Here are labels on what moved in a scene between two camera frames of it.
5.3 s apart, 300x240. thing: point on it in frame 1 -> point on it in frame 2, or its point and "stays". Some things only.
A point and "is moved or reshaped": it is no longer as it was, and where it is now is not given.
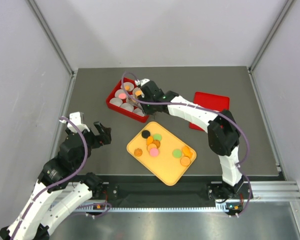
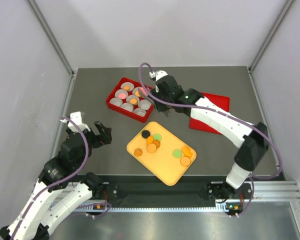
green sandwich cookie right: [177, 153] stays
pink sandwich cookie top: [122, 95] stays
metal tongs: [135, 103] is moved or reshaped
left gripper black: [105, 137] stays
